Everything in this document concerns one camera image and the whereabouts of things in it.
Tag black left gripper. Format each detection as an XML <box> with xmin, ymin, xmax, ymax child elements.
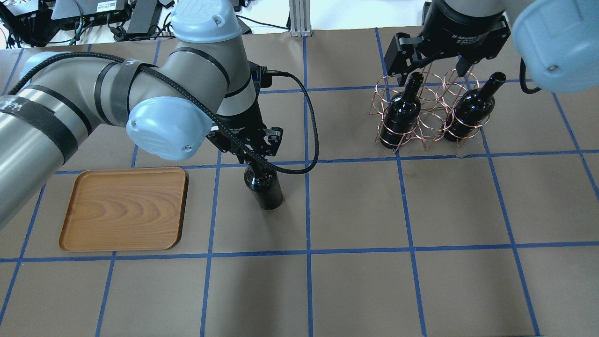
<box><xmin>207</xmin><ymin>101</ymin><xmax>283</xmax><ymax>163</ymax></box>

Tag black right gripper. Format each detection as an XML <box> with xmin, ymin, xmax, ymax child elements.
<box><xmin>384</xmin><ymin>0</ymin><xmax>511</xmax><ymax>86</ymax></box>

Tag dark wine bottle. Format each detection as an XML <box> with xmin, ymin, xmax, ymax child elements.
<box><xmin>243</xmin><ymin>159</ymin><xmax>283</xmax><ymax>210</ymax></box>
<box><xmin>379</xmin><ymin>71</ymin><xmax>424</xmax><ymax>149</ymax></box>
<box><xmin>443</xmin><ymin>71</ymin><xmax>506</xmax><ymax>142</ymax></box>

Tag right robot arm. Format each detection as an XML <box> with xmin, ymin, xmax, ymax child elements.
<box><xmin>385</xmin><ymin>0</ymin><xmax>599</xmax><ymax>93</ymax></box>

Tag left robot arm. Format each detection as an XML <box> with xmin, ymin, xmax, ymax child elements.
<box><xmin>0</xmin><ymin>0</ymin><xmax>283</xmax><ymax>227</ymax></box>

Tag wooden tray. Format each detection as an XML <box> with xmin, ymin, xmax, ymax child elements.
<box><xmin>58</xmin><ymin>167</ymin><xmax>189</xmax><ymax>252</ymax></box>

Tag copper wire wine basket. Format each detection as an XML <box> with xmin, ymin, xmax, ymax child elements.
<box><xmin>368</xmin><ymin>65</ymin><xmax>490</xmax><ymax>152</ymax></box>

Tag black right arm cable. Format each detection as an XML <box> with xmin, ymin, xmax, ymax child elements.
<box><xmin>519</xmin><ymin>59</ymin><xmax>541</xmax><ymax>95</ymax></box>

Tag aluminium frame post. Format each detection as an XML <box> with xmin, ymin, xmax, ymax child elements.
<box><xmin>289</xmin><ymin>0</ymin><xmax>313</xmax><ymax>37</ymax></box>

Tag black power adapters and cables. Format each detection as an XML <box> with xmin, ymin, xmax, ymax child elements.
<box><xmin>0</xmin><ymin>0</ymin><xmax>291</xmax><ymax>47</ymax></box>

